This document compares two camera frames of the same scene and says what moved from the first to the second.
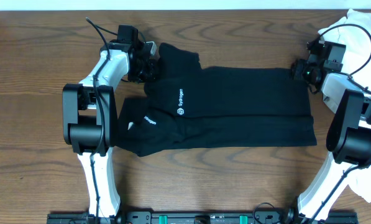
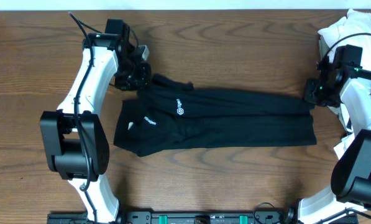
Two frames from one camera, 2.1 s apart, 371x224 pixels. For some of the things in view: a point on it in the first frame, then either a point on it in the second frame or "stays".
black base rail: x=201 y=216 stays
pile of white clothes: x=363 y=61 stays
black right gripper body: x=303 y=72 to x=318 y=93
